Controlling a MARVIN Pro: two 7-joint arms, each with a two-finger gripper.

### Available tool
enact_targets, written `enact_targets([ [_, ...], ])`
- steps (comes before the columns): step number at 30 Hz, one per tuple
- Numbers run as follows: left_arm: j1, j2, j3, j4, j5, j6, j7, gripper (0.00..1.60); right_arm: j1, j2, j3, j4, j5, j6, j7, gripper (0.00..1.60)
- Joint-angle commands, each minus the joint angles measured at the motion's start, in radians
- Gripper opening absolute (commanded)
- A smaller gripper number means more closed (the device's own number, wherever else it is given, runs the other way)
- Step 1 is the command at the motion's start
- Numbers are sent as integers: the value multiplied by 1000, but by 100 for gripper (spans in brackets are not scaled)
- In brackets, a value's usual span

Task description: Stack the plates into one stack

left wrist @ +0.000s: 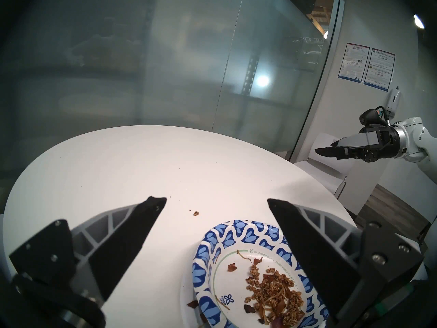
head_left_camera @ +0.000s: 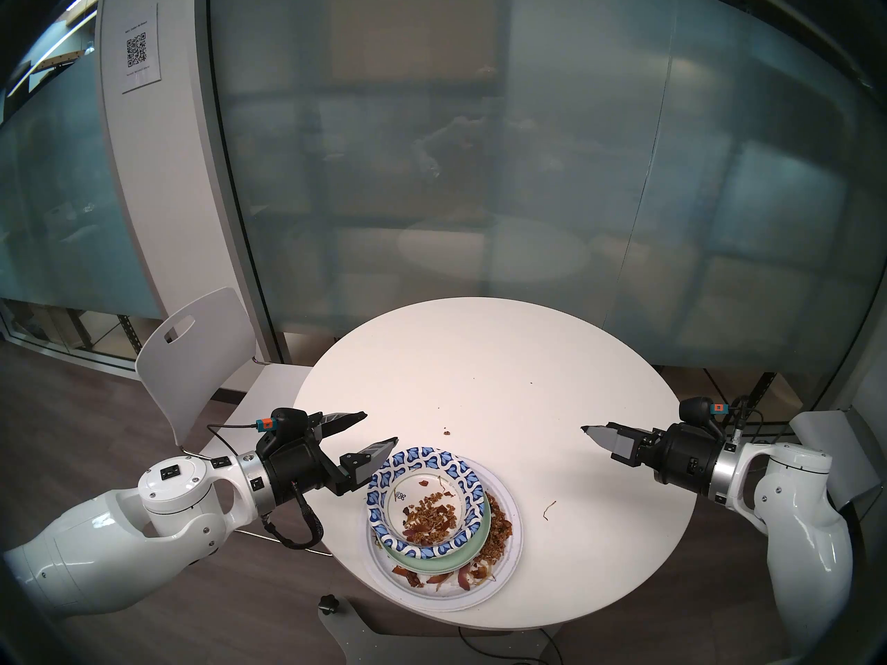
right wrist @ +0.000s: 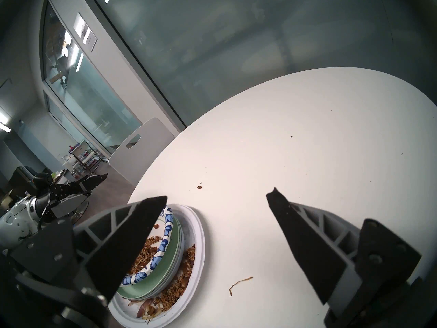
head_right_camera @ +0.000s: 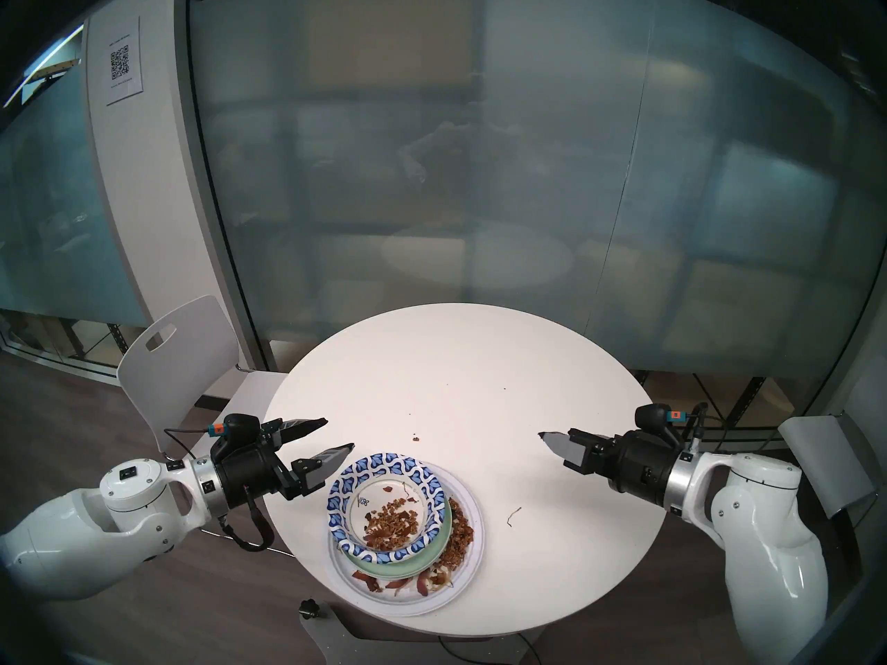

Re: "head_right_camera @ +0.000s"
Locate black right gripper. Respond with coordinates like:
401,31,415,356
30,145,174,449
538,427,684,511

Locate thin black left camera cable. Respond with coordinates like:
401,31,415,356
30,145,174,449
164,426,212,463

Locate brown vegetable and granola scraps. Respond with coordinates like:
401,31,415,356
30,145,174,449
352,494,477,595

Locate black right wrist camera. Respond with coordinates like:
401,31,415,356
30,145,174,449
635,403,687,437

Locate blue patterned paper plate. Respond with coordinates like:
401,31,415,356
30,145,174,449
327,452,446,565

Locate white plastic chair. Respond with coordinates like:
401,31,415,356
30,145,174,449
116,295,299,557
778,411,881,526

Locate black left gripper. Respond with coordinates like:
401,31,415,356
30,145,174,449
211,416,356,513

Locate light green plate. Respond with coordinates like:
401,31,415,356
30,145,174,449
340,496,455,580

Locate large white paper plate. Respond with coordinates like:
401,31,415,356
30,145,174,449
328,463,484,617

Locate paper sign with QR code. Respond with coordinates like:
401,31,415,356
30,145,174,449
104,16,144,107

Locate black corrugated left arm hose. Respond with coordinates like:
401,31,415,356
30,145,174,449
219,490,274,552

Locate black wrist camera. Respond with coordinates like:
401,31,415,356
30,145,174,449
635,403,687,437
208,414,267,453

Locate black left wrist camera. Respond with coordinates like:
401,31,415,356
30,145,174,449
208,414,267,453

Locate black right camera cable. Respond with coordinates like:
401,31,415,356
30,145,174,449
683,402,728,456

